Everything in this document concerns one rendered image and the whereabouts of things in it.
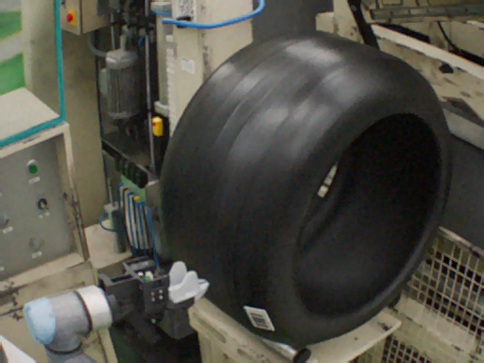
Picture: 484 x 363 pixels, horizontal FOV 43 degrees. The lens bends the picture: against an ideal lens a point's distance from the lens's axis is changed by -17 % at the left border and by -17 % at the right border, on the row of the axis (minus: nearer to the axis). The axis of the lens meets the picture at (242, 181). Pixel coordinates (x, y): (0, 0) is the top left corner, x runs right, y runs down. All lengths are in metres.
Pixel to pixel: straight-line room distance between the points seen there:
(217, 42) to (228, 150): 0.36
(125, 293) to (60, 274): 0.61
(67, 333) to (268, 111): 0.48
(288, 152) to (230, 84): 0.18
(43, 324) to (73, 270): 0.68
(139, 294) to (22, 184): 0.58
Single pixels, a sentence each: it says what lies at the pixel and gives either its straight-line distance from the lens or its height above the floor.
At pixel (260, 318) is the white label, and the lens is 1.16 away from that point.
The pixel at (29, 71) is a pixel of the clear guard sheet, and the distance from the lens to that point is 1.48.
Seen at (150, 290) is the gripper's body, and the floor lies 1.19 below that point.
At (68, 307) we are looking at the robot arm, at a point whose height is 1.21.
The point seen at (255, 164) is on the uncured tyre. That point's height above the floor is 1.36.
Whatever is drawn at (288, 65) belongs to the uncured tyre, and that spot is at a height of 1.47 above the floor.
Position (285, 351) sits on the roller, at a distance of 1.37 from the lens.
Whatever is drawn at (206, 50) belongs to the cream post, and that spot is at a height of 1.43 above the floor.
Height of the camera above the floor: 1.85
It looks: 29 degrees down
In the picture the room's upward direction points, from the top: 2 degrees counter-clockwise
